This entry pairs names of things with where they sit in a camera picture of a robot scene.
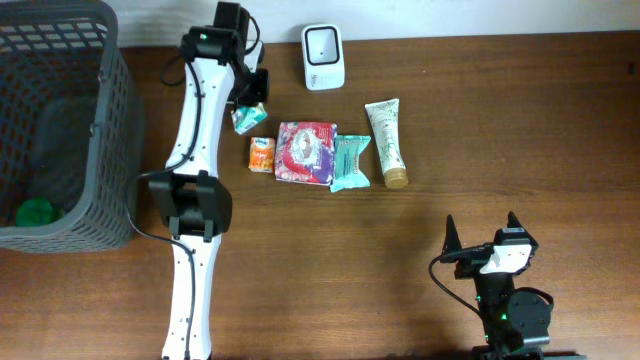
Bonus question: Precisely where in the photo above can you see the teal Kleenex tissue pack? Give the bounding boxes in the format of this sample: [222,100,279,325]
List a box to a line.
[231,103,268,135]

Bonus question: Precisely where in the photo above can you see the orange Kleenex tissue pack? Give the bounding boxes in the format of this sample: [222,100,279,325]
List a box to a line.
[248,137,276,173]

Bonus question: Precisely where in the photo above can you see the red purple tissue pack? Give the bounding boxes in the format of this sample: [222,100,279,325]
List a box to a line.
[274,122,337,186]

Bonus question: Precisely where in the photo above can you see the mint green wipes pack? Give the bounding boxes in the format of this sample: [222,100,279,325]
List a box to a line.
[330,135,371,193]

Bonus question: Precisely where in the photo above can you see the white floral cream tube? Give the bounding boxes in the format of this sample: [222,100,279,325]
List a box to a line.
[364,98,409,189]

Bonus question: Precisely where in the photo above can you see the green lid jar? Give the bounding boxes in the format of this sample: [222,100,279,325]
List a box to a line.
[15,198,64,227]

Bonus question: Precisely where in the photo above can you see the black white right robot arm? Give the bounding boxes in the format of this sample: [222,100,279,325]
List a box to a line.
[428,212,583,360]

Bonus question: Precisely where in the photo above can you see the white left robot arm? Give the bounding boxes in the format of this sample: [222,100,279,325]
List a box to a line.
[146,2,270,360]

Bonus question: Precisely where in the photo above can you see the white barcode scanner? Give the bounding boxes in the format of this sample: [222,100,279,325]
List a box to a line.
[301,24,346,91]

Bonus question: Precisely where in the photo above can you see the grey plastic basket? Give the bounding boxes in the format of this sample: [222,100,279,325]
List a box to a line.
[1,1,145,253]

